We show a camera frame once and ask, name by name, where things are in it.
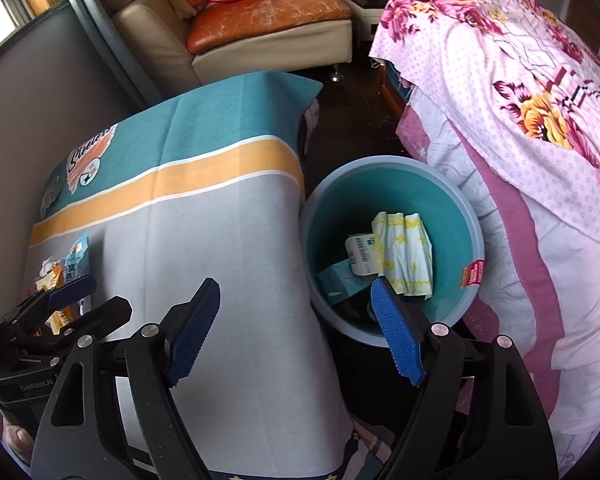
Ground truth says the orange cake snack packet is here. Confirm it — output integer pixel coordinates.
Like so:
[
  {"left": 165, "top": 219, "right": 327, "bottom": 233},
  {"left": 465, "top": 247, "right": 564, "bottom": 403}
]
[{"left": 35, "top": 262, "right": 78, "bottom": 335}]

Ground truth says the white barcode container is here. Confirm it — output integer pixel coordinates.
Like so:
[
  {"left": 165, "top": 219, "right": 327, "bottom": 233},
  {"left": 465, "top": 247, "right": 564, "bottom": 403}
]
[{"left": 344, "top": 234, "right": 380, "bottom": 276}]

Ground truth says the person's left hand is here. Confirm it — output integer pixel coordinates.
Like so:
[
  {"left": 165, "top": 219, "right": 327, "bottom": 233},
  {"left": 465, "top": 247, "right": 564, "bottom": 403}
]
[{"left": 2, "top": 418, "right": 34, "bottom": 465}]

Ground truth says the beige orange leather sofa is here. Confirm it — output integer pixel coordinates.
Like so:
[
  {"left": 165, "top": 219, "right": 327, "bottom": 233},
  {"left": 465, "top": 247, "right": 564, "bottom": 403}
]
[{"left": 102, "top": 0, "right": 353, "bottom": 96}]

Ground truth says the teal orange grey blanket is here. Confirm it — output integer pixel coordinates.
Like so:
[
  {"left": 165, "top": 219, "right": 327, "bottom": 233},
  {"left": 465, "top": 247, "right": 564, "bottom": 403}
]
[{"left": 23, "top": 72, "right": 382, "bottom": 479}]

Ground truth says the pink floral bed quilt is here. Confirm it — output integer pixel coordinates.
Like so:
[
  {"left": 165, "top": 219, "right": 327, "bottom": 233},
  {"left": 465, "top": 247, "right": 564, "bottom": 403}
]
[{"left": 370, "top": 0, "right": 600, "bottom": 479}]

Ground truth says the blue round trash bin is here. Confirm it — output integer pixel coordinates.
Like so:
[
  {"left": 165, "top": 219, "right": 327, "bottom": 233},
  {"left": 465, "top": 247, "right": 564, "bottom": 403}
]
[{"left": 300, "top": 155, "right": 484, "bottom": 347}]

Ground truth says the yellow white wrapper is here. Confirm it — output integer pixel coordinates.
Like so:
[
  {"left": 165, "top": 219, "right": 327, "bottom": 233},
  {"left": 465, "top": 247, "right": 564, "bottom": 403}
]
[{"left": 372, "top": 211, "right": 434, "bottom": 299}]

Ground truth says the light blue oat snack packet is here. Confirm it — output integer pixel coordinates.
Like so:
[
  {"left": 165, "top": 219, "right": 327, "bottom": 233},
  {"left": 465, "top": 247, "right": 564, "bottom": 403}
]
[{"left": 64, "top": 234, "right": 90, "bottom": 283}]

